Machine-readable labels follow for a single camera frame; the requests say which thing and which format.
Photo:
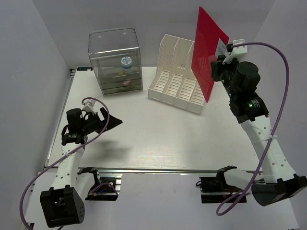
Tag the pink stapler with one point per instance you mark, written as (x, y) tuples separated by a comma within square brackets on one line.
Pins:
[(127, 82)]

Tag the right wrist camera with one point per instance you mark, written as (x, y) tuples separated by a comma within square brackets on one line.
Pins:
[(236, 49)]

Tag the red plastic folder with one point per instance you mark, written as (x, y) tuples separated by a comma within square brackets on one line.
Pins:
[(210, 42)]

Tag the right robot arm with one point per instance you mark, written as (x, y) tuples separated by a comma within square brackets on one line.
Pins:
[(279, 181)]

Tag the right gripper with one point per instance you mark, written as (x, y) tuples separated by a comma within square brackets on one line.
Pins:
[(217, 66)]

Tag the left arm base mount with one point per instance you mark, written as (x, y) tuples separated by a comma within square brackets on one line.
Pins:
[(108, 181)]

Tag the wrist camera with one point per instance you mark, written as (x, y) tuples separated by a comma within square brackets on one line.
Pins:
[(236, 49), (88, 106)]

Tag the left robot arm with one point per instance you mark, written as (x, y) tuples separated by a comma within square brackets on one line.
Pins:
[(63, 202)]

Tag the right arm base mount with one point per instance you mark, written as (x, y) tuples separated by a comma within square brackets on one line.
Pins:
[(213, 192)]

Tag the white file organizer rack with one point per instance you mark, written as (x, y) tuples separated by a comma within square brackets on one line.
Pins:
[(174, 82)]

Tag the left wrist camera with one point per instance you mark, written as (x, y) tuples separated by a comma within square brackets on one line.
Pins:
[(88, 106)]

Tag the clear plastic drawer cabinet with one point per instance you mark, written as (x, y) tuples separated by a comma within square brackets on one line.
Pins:
[(106, 49)]

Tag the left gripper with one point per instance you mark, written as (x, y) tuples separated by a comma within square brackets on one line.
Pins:
[(102, 123)]

